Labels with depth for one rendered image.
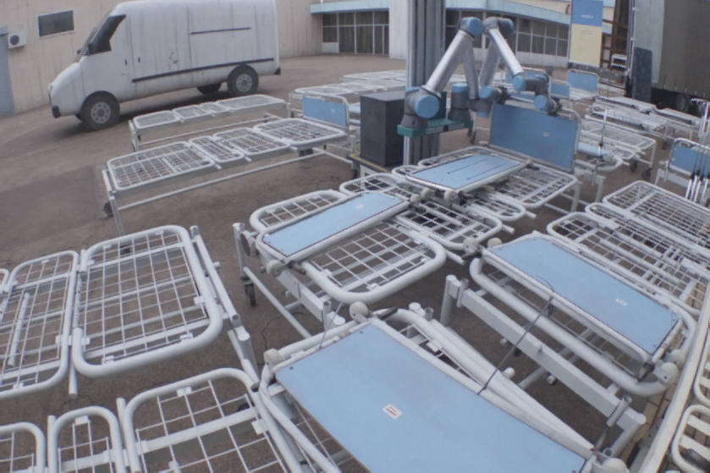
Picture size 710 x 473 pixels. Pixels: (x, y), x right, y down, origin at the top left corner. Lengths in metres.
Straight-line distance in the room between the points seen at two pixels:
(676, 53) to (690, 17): 1.35
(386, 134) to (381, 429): 2.37
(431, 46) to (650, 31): 8.93
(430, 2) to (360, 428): 2.71
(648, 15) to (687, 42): 2.18
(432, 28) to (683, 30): 10.52
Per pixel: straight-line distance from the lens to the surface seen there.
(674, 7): 12.44
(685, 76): 13.03
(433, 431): 0.90
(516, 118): 2.93
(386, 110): 2.89
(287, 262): 1.45
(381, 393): 0.95
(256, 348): 1.88
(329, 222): 1.70
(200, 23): 8.84
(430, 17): 2.98
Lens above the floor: 1.31
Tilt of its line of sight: 25 degrees down
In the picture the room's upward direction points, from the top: 1 degrees counter-clockwise
